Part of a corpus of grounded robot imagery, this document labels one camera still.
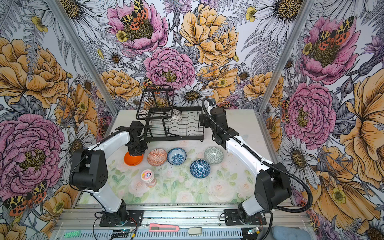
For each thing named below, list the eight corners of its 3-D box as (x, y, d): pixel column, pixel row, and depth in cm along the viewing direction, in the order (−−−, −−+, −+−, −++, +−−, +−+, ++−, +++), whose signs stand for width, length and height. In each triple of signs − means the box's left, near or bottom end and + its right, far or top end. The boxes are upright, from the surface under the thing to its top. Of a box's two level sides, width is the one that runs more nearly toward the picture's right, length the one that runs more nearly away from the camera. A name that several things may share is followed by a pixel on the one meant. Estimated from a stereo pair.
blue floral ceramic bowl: (167, 165, 94) (166, 162, 90) (169, 151, 101) (168, 147, 97) (186, 165, 94) (185, 162, 90) (186, 151, 101) (186, 147, 97)
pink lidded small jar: (145, 187, 86) (139, 180, 77) (147, 177, 90) (142, 169, 81) (156, 187, 86) (151, 180, 77) (157, 177, 90) (153, 169, 81)
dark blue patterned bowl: (190, 178, 89) (190, 174, 86) (190, 162, 96) (190, 159, 92) (209, 178, 89) (210, 174, 86) (209, 163, 96) (209, 159, 92)
